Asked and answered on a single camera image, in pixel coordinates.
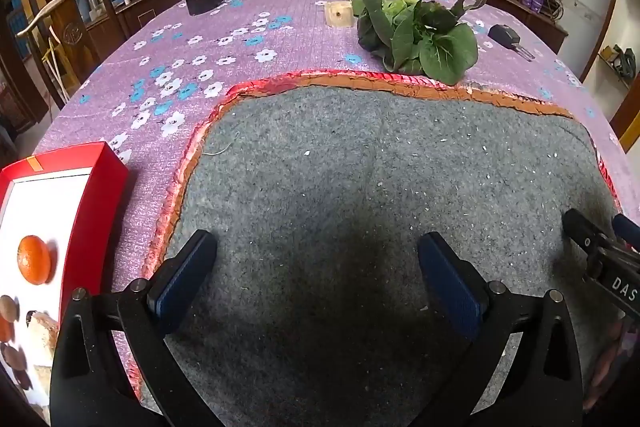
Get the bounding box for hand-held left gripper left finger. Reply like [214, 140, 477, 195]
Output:
[50, 229, 218, 427]

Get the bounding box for purple floral tablecloth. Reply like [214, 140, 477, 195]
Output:
[32, 0, 636, 343]

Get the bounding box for green bok choy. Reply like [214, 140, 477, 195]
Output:
[350, 0, 488, 85]

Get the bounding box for red box with white inside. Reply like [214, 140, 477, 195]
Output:
[0, 141, 130, 418]

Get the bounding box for grey felt mat red trim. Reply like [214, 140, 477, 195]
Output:
[127, 69, 623, 427]

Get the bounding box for black car key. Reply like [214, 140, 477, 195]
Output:
[487, 24, 536, 62]

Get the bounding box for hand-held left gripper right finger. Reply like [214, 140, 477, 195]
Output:
[417, 231, 583, 427]

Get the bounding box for beige wafer biscuit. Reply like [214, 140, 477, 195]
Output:
[26, 312, 60, 353]

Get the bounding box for tools on shelf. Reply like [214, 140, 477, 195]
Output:
[600, 44, 638, 78]

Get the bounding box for brown longan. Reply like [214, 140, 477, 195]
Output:
[0, 343, 28, 372]
[0, 294, 20, 323]

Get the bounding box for small wooden block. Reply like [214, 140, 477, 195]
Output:
[324, 1, 357, 28]

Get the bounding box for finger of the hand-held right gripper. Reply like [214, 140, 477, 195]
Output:
[562, 208, 608, 255]
[614, 213, 640, 254]

